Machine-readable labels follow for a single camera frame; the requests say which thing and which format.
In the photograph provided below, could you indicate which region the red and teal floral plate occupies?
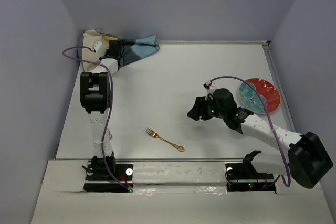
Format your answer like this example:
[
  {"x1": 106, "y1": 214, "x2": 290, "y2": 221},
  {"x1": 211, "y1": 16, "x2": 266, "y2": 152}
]
[{"x1": 238, "y1": 78, "x2": 281, "y2": 115}]

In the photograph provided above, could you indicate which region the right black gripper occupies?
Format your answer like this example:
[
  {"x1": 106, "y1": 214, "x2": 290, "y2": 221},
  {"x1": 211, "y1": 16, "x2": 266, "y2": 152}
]
[{"x1": 186, "y1": 95, "x2": 226, "y2": 121}]

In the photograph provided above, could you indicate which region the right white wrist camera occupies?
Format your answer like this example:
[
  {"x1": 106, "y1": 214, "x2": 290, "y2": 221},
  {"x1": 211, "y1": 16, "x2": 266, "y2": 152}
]
[{"x1": 203, "y1": 80, "x2": 218, "y2": 98}]

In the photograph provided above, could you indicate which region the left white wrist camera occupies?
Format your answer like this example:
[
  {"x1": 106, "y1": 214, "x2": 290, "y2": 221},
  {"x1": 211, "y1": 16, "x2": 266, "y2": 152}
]
[{"x1": 93, "y1": 41, "x2": 109, "y2": 57}]

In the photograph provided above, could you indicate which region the striped cloth placemat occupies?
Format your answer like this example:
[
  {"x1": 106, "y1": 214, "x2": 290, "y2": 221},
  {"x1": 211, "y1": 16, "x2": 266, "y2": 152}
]
[{"x1": 77, "y1": 29, "x2": 160, "y2": 66}]

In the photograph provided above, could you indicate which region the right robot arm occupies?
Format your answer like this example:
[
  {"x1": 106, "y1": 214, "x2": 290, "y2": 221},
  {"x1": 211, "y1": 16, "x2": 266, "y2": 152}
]
[{"x1": 187, "y1": 88, "x2": 333, "y2": 189}]

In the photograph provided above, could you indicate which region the gold fork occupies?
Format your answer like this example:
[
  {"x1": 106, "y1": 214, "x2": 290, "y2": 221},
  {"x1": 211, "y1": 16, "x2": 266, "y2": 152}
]
[{"x1": 145, "y1": 127, "x2": 185, "y2": 152}]

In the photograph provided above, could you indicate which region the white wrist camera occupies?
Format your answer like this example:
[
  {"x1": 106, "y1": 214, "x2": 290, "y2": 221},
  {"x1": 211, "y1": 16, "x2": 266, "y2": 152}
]
[
  {"x1": 203, "y1": 80, "x2": 218, "y2": 98},
  {"x1": 93, "y1": 41, "x2": 109, "y2": 57}
]

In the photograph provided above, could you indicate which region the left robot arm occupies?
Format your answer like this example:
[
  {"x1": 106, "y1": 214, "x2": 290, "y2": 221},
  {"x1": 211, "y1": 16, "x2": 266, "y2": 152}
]
[{"x1": 80, "y1": 41, "x2": 119, "y2": 182}]

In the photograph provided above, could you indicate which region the gold spoon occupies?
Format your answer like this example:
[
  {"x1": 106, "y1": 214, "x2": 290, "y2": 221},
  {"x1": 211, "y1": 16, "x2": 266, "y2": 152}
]
[{"x1": 108, "y1": 130, "x2": 113, "y2": 140}]

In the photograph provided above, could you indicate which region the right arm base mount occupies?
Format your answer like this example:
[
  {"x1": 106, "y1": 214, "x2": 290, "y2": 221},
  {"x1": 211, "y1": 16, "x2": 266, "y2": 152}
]
[{"x1": 224, "y1": 163, "x2": 276, "y2": 193}]

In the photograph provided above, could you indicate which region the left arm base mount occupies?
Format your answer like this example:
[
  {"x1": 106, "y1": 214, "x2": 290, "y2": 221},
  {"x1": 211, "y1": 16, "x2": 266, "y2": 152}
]
[{"x1": 82, "y1": 161, "x2": 134, "y2": 193}]

